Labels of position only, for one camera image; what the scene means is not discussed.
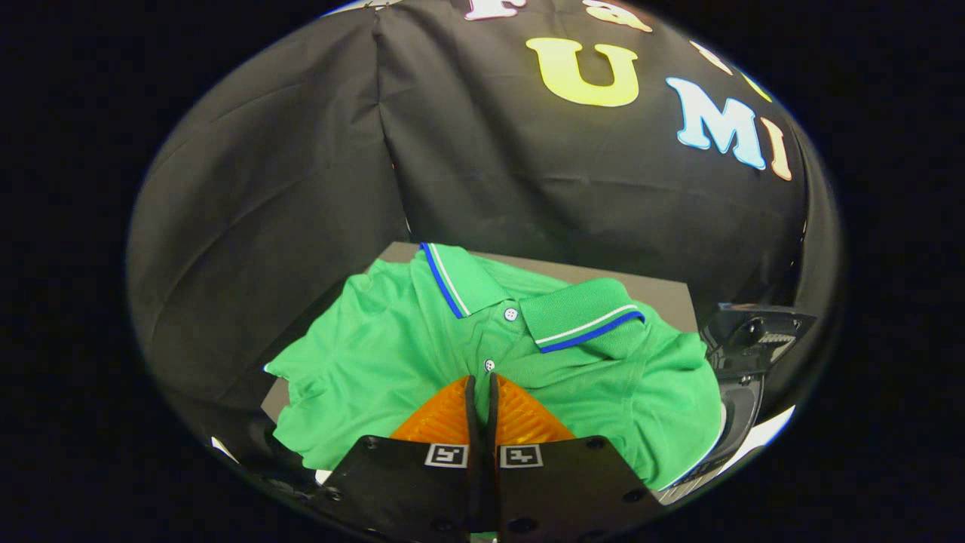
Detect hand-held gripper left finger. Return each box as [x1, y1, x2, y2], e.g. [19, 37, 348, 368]
[313, 375, 488, 543]

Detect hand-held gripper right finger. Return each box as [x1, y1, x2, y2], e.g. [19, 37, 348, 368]
[486, 373, 669, 543]

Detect green polo shirt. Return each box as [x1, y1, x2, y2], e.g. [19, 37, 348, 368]
[264, 242, 725, 492]

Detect dark washing machine lid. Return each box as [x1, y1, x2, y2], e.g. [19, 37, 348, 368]
[698, 302, 819, 483]

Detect dark cabinet with beige front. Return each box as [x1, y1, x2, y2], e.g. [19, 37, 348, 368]
[260, 241, 699, 425]

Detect black backdrop cloth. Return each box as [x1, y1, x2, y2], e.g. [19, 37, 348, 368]
[127, 0, 842, 468]

